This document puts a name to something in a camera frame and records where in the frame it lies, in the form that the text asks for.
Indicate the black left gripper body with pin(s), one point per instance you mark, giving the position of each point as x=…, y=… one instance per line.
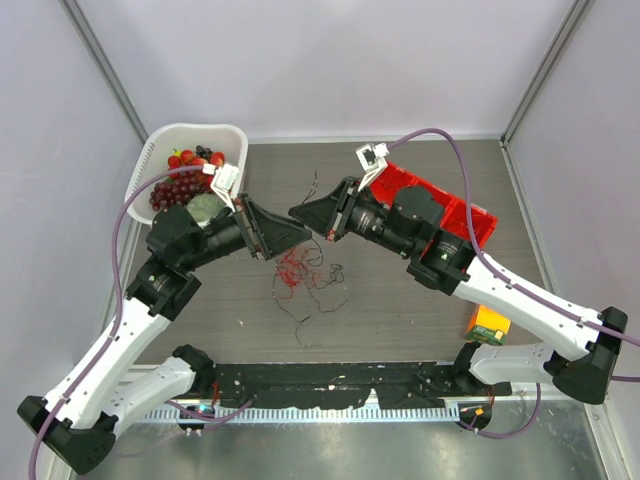
x=221, y=238

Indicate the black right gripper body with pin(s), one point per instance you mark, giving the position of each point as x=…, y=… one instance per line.
x=371, y=220

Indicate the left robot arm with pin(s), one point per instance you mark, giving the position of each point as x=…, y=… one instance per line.
x=83, y=416

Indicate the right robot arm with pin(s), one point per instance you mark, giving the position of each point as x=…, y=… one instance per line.
x=579, y=346

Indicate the green melon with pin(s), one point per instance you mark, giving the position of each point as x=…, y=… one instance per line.
x=205, y=207

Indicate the red compartment tray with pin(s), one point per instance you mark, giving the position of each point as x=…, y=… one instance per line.
x=393, y=178

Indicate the purple grape bunch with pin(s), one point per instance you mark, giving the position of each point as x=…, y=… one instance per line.
x=178, y=189

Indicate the white plastic basket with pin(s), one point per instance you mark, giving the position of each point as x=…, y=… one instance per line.
x=152, y=161

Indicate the orange yellow carton box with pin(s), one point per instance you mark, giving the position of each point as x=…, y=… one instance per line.
x=488, y=327

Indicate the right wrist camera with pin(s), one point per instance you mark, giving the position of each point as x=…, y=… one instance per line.
x=373, y=161

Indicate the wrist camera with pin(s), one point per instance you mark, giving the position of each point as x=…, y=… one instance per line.
x=222, y=181
x=373, y=161

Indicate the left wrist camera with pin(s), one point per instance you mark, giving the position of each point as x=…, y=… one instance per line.
x=222, y=181

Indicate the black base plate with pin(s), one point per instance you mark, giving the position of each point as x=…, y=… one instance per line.
x=339, y=386

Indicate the white cable duct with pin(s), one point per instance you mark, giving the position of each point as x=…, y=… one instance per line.
x=369, y=413

